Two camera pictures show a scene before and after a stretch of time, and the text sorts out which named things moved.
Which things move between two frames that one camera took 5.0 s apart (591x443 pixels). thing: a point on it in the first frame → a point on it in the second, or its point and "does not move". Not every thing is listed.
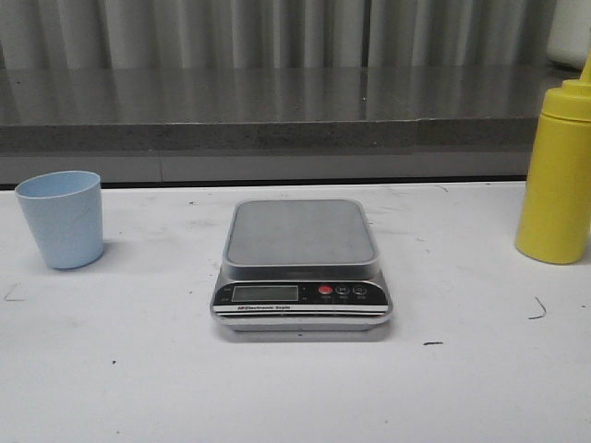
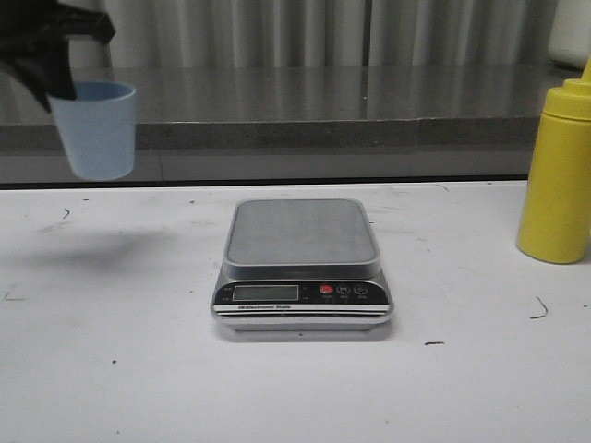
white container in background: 569,40 does not move
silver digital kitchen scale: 299,266 does not move
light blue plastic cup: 66,210 → 99,129
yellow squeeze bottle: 555,219 does not move
